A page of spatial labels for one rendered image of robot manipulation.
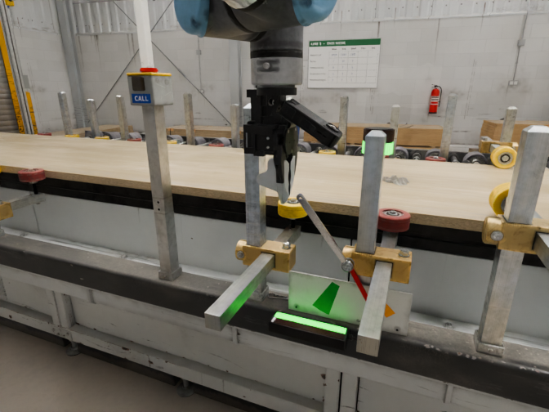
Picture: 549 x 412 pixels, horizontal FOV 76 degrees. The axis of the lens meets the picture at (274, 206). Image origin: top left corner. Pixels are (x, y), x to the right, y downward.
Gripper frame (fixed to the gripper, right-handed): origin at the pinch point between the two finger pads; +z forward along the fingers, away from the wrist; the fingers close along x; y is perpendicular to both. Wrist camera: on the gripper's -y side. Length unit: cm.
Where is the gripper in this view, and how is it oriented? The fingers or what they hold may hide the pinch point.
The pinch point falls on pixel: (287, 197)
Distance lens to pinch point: 67.5
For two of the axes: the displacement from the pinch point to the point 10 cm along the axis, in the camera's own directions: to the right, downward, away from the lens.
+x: -3.7, 3.0, -8.8
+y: -9.3, -1.2, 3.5
